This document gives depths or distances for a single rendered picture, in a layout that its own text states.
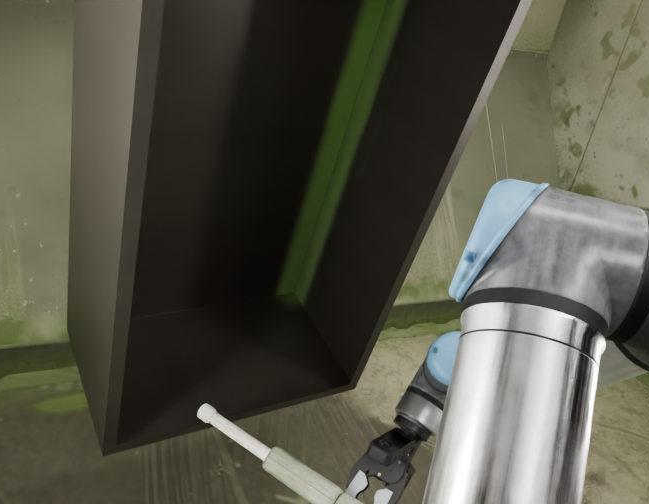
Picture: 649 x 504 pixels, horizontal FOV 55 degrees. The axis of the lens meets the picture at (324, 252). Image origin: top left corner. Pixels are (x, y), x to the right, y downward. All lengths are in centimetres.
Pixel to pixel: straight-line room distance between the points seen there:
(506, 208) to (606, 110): 251
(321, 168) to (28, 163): 104
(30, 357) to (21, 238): 37
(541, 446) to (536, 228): 17
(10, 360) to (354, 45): 142
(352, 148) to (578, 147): 180
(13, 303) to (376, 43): 136
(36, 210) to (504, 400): 185
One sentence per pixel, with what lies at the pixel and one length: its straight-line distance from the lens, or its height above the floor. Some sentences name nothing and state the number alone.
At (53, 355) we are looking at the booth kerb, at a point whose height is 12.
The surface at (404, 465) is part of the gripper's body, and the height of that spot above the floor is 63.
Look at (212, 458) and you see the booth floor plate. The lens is 193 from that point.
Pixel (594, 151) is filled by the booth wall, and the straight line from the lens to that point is 305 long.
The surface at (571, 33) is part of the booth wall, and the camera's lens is 322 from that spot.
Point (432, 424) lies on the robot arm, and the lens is 119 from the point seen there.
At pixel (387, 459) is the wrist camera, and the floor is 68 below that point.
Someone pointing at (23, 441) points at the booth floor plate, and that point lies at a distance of 201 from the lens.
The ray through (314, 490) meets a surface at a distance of 117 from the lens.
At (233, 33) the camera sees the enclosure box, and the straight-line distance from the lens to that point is 124.
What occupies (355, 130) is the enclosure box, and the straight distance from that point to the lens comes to 144.
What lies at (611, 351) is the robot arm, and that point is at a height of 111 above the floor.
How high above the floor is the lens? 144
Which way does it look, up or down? 27 degrees down
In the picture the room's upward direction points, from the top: 11 degrees clockwise
